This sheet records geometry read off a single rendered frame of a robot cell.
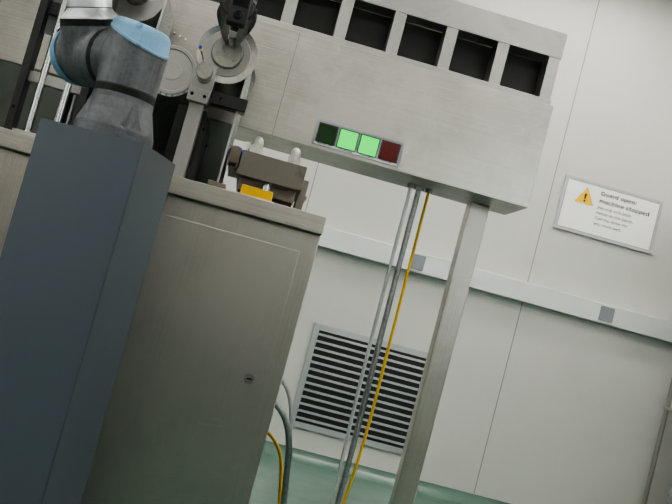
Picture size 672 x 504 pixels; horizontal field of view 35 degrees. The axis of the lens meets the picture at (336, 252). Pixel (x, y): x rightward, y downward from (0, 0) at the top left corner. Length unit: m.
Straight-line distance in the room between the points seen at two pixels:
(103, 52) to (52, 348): 0.55
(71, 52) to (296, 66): 0.99
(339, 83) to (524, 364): 2.77
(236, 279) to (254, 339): 0.14
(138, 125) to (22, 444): 0.60
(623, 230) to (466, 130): 2.68
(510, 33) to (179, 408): 1.46
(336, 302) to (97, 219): 3.42
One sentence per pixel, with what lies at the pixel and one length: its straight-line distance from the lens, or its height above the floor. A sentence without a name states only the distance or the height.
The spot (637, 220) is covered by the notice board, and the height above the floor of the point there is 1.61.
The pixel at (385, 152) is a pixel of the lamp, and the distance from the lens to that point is 2.94.
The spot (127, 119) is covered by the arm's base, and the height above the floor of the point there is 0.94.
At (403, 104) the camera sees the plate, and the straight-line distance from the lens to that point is 2.97.
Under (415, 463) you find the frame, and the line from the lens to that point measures 3.12.
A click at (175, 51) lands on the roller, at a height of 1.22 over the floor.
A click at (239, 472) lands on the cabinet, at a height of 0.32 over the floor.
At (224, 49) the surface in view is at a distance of 2.61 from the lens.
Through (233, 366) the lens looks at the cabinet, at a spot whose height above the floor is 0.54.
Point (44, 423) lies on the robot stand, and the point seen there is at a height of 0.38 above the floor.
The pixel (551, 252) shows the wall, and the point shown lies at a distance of 5.46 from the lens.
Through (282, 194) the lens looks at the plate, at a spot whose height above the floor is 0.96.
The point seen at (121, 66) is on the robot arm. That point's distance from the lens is 1.99.
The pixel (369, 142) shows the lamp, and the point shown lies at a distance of 2.93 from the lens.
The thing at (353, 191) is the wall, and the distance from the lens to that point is 5.28.
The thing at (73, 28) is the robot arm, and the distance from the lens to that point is 2.11.
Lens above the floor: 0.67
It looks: 4 degrees up
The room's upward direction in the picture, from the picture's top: 15 degrees clockwise
